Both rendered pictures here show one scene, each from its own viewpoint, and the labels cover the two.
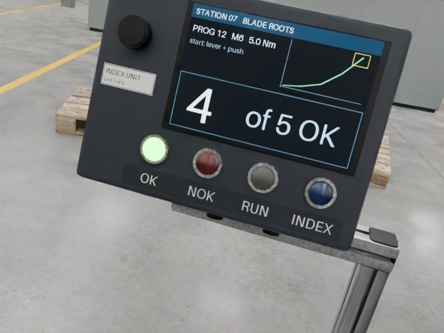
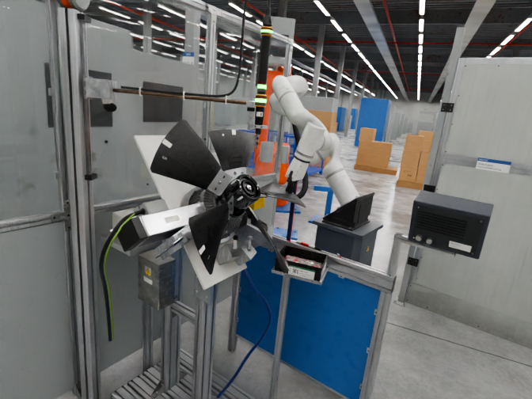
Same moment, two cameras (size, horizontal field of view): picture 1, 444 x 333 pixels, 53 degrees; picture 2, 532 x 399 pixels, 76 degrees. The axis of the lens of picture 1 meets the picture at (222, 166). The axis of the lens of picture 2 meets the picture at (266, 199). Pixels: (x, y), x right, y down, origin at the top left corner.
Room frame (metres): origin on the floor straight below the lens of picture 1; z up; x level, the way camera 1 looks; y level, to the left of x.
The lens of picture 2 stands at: (1.90, -0.14, 1.52)
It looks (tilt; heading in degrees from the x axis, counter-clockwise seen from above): 15 degrees down; 204
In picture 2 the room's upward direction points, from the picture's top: 5 degrees clockwise
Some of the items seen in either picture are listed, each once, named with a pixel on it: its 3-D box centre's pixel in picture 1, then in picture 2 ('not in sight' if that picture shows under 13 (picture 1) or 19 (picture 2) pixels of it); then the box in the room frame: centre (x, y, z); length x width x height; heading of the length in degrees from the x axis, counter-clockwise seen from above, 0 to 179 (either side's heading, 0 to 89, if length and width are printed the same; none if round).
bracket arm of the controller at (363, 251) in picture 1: (281, 222); (423, 244); (0.42, -0.07, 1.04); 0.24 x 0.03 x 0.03; 80
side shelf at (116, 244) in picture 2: not in sight; (147, 236); (0.68, -1.32, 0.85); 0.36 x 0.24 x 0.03; 170
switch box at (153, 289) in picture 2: not in sight; (156, 279); (0.82, -1.13, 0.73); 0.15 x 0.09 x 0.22; 80
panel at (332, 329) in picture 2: not in sight; (297, 316); (0.32, -0.60, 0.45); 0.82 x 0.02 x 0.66; 80
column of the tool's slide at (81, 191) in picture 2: not in sight; (84, 238); (0.96, -1.41, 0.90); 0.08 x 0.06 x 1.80; 25
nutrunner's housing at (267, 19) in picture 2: not in sight; (263, 74); (0.66, -0.76, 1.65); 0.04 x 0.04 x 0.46
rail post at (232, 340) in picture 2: not in sight; (236, 295); (0.25, -1.02, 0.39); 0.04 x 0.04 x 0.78; 80
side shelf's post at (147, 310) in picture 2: not in sight; (147, 310); (0.68, -1.32, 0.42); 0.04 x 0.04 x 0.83; 80
